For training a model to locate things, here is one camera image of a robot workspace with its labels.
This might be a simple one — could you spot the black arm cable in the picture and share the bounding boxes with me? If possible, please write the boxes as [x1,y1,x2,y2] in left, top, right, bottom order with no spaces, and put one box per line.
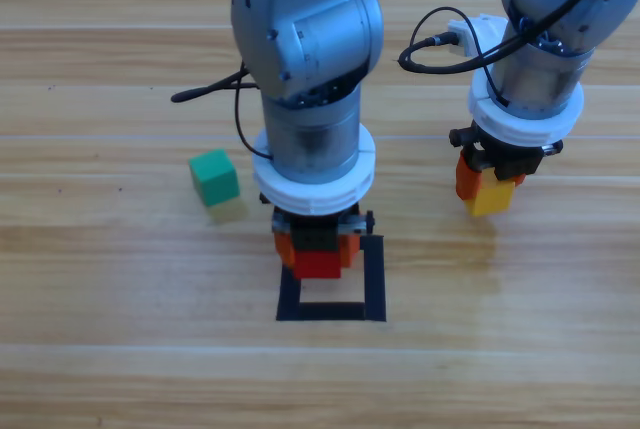
[398,0,621,110]
[170,61,274,160]

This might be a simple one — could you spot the red wooden block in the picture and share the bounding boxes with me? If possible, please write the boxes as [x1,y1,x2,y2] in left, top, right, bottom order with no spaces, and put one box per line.
[292,248,344,280]

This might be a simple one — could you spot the black tape square outline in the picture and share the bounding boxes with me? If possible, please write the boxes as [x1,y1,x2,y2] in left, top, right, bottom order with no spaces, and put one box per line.
[275,233,388,324]

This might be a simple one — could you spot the yellow wooden block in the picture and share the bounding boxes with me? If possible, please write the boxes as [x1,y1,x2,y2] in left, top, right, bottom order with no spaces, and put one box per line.
[464,168,516,218]

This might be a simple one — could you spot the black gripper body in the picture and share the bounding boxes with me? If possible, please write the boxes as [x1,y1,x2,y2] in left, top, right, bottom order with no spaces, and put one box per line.
[448,122,565,183]
[257,192,377,253]

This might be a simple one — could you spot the green wooden block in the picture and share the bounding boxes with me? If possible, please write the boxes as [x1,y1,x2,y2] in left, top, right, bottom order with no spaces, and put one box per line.
[188,148,242,208]

